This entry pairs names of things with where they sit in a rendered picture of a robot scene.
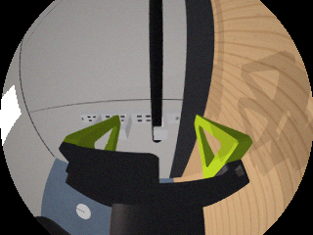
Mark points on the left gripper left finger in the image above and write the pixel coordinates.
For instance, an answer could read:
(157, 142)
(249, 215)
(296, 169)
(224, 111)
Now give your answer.
(88, 136)

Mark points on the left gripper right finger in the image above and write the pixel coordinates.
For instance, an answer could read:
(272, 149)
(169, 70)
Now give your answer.
(234, 144)

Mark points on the grey wall panel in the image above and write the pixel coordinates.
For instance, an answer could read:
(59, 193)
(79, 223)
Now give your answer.
(93, 55)

